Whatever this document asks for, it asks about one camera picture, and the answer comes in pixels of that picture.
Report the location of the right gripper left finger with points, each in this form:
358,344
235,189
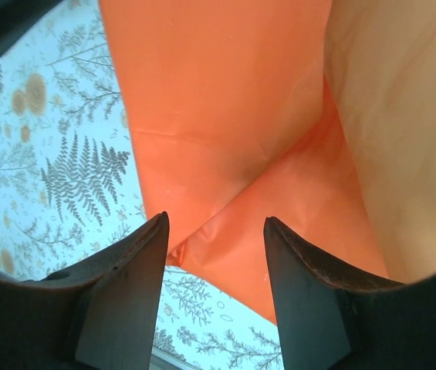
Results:
86,316

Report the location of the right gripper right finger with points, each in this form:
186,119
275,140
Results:
337,327

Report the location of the orange wrapping paper sheet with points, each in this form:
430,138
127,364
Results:
221,96

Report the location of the floral print tablecloth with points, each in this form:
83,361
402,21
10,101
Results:
48,154

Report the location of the aluminium frame table rail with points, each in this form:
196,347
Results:
163,360

